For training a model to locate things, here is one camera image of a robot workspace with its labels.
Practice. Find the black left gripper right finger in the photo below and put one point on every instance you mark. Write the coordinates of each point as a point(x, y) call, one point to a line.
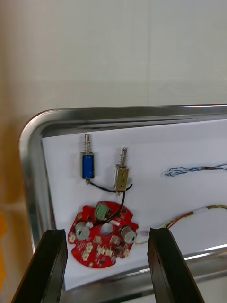
point(170, 272)

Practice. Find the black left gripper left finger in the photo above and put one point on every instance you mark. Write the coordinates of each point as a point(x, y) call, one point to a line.
point(45, 272)

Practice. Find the steel tray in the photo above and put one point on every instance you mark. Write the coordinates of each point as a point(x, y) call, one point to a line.
point(30, 165)

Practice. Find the metal solenoid with blue label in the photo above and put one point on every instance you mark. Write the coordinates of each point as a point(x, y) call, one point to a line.
point(88, 165)

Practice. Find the round red circuit board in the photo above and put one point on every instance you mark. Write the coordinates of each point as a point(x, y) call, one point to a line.
point(94, 251)

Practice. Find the white paper sheet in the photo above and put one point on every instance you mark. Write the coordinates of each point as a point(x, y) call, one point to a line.
point(165, 146)

